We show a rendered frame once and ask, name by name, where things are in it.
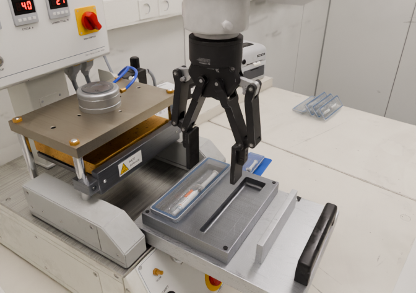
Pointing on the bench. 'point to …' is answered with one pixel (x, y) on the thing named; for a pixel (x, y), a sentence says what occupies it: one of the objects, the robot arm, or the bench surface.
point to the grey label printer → (253, 60)
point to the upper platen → (117, 147)
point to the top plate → (93, 114)
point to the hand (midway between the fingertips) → (213, 158)
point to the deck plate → (18, 204)
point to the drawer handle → (315, 244)
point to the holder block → (220, 215)
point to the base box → (62, 259)
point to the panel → (172, 275)
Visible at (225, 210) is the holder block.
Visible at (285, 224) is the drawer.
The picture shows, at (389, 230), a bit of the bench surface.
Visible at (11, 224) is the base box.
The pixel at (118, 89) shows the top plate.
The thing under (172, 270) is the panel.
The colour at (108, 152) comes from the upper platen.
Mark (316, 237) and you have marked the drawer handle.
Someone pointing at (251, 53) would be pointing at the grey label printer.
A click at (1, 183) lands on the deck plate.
